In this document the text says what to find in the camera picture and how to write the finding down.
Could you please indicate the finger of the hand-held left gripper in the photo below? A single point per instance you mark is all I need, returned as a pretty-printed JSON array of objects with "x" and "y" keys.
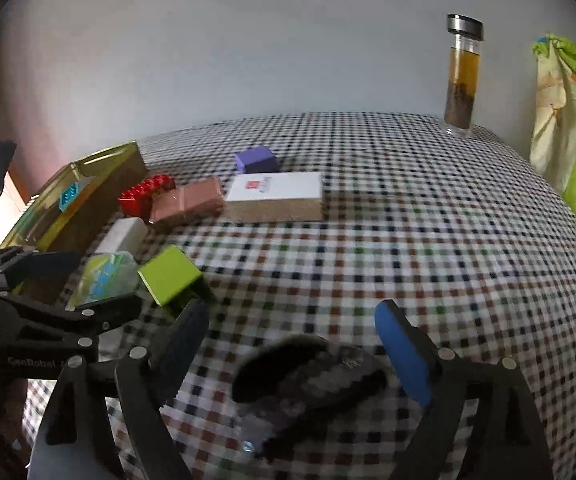
[
  {"x": 110, "y": 309},
  {"x": 43, "y": 261}
]

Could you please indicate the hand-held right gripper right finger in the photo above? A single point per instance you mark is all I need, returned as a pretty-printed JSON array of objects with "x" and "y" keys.
[{"x": 401, "y": 355}]

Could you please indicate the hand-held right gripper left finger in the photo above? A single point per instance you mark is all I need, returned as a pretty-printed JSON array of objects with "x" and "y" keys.
[{"x": 184, "y": 344}]

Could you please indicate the green and white packet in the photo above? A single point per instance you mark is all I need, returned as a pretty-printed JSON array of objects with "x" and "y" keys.
[{"x": 105, "y": 275}]

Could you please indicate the lime green block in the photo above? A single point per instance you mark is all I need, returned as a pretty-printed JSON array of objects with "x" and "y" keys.
[{"x": 170, "y": 275}]

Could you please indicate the teal building block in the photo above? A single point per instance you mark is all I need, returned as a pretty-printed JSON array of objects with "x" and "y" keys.
[{"x": 69, "y": 197}]

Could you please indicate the black comb brush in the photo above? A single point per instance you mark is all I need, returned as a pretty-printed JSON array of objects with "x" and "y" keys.
[{"x": 308, "y": 390}]

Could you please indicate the gold metal tin box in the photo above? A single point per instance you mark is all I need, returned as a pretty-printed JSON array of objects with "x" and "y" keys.
[{"x": 113, "y": 170}]

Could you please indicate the red building block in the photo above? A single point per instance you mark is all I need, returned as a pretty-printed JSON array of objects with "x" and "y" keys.
[{"x": 140, "y": 195}]

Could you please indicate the white box with red label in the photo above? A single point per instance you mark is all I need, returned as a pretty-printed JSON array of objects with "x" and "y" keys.
[{"x": 273, "y": 190}]

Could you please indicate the wooden chair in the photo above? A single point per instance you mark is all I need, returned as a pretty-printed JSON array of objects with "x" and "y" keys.
[{"x": 19, "y": 180}]

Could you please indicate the white rectangular block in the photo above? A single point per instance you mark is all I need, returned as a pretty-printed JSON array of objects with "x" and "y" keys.
[{"x": 120, "y": 236}]

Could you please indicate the checkered tablecloth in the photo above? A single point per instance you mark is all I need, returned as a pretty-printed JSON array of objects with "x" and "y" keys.
[{"x": 393, "y": 240}]

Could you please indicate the brown flat box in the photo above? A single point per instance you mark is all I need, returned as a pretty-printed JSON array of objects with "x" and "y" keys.
[{"x": 188, "y": 202}]

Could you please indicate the purple cube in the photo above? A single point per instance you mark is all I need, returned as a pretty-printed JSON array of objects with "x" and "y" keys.
[{"x": 254, "y": 160}]

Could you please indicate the glass tea bottle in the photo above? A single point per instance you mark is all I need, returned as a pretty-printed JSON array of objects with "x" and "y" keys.
[{"x": 462, "y": 85}]

